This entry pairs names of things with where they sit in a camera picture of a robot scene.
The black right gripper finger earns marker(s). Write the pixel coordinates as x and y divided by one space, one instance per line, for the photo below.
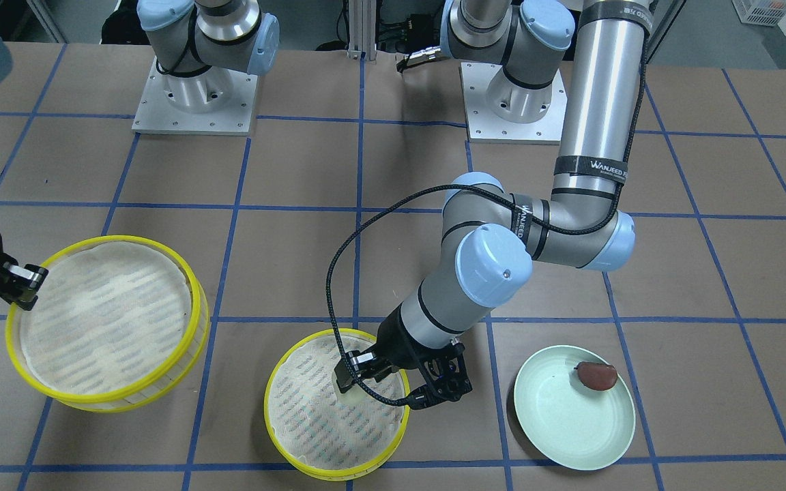
23 282

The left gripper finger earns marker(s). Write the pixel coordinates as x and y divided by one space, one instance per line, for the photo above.
445 380
357 365

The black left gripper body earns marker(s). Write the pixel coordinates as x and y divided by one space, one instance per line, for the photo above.
400 344

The yellow bamboo steamer basket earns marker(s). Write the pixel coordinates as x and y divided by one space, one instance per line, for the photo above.
119 322

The brown steamed bun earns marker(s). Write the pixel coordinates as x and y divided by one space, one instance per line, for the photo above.
596 376

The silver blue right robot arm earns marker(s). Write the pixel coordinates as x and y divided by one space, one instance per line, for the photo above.
198 46

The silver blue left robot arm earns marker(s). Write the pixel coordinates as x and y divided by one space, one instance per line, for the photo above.
521 206

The light green plate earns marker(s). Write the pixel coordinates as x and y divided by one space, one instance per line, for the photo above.
570 424

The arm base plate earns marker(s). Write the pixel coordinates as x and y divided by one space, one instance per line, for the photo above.
220 102
512 112

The aluminium frame post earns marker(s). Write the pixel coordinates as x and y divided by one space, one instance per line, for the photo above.
362 25

